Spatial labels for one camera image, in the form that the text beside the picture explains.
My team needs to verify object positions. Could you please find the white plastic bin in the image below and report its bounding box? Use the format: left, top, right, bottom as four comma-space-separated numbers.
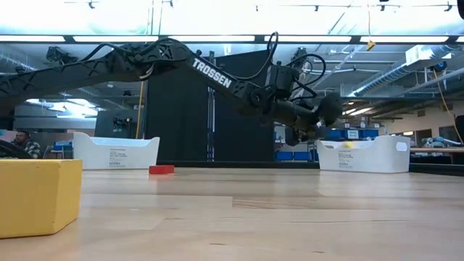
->
316, 135, 412, 174
72, 132, 161, 170

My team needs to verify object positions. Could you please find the black camera cable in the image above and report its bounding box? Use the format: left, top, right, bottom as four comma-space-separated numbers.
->
226, 30, 327, 103

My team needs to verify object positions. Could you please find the red long wooden block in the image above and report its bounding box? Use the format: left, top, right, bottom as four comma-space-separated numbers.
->
148, 165, 175, 175

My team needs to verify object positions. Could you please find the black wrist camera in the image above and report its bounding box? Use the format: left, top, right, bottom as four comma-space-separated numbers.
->
267, 64, 300, 98

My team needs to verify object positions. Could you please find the black folding partition screen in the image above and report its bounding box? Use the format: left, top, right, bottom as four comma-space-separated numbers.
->
144, 49, 276, 164

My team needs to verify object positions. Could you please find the yellow hanging tag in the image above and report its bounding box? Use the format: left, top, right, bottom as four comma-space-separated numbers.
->
365, 3, 376, 51

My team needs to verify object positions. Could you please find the black ceiling-mounted device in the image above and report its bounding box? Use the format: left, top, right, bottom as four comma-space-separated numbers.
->
289, 46, 312, 75
46, 46, 79, 66

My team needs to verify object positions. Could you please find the wooden workbench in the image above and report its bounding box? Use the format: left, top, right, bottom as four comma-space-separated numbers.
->
410, 146, 464, 165

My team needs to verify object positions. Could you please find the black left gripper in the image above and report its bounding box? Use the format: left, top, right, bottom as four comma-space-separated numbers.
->
257, 90, 344, 146

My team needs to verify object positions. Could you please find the silver ventilation duct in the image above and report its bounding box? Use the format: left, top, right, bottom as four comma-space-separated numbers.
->
0, 50, 41, 73
347, 45, 456, 98

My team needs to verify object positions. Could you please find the yellow hanging cable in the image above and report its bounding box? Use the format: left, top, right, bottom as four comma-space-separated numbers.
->
431, 67, 464, 146

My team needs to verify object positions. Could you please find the person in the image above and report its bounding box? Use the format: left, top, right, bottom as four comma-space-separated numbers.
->
10, 129, 42, 160

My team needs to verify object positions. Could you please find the blue storage crate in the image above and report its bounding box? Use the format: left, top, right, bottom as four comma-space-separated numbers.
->
360, 128, 380, 141

